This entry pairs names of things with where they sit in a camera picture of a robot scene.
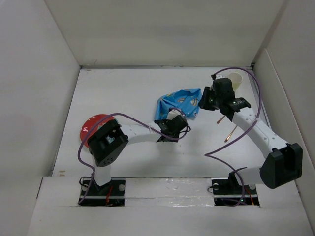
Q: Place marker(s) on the red and teal plate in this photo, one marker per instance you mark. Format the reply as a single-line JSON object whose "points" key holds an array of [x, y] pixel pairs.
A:
{"points": [[88, 125]]}

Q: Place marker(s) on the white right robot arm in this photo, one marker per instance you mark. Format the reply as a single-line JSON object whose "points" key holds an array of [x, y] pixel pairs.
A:
{"points": [[283, 161]]}

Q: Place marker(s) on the pale yellow mug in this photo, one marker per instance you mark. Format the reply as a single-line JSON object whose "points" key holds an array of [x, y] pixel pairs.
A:
{"points": [[236, 80]]}

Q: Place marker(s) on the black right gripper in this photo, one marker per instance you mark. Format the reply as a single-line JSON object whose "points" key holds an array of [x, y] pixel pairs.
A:
{"points": [[203, 103]]}

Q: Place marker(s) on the blue space-print placemat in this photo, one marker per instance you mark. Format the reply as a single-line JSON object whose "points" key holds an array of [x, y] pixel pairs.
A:
{"points": [[185, 100]]}

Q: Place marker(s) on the copper fork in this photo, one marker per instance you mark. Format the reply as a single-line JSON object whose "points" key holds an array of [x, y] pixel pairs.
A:
{"points": [[230, 134]]}

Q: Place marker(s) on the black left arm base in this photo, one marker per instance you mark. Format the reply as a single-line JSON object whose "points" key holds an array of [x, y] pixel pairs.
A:
{"points": [[111, 194]]}

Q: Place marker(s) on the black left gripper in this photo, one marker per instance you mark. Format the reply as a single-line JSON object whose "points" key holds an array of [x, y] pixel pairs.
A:
{"points": [[165, 121]]}

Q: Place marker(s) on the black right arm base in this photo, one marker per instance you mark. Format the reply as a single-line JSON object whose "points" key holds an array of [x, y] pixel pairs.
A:
{"points": [[226, 193]]}

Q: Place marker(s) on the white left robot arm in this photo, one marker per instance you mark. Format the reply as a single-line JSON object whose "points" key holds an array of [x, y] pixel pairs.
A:
{"points": [[111, 137]]}

